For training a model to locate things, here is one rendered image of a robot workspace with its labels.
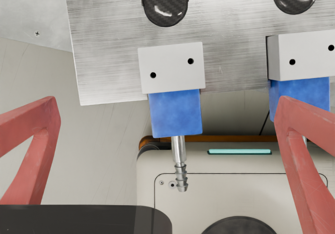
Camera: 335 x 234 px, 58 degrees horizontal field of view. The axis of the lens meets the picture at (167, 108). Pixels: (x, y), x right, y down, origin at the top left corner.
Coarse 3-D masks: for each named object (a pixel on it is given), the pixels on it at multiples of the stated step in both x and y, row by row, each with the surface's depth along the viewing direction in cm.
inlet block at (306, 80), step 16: (304, 32) 23; (320, 32) 23; (272, 48) 25; (288, 48) 23; (304, 48) 23; (320, 48) 23; (272, 64) 25; (288, 64) 23; (304, 64) 23; (320, 64) 23; (272, 80) 26; (288, 80) 24; (304, 80) 25; (320, 80) 25; (272, 96) 27; (304, 96) 25; (320, 96) 25; (272, 112) 27
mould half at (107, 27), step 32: (96, 0) 25; (128, 0) 25; (192, 0) 25; (224, 0) 25; (256, 0) 25; (320, 0) 25; (96, 32) 26; (128, 32) 26; (160, 32) 26; (192, 32) 26; (224, 32) 26; (256, 32) 26; (288, 32) 26; (96, 64) 26; (128, 64) 26; (224, 64) 26; (256, 64) 26; (96, 96) 26; (128, 96) 26
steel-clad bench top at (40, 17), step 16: (0, 0) 30; (16, 0) 30; (32, 0) 30; (48, 0) 30; (64, 0) 30; (0, 16) 31; (16, 16) 31; (32, 16) 31; (48, 16) 31; (64, 16) 31; (0, 32) 31; (16, 32) 31; (32, 32) 31; (48, 32) 31; (64, 32) 31; (64, 48) 31
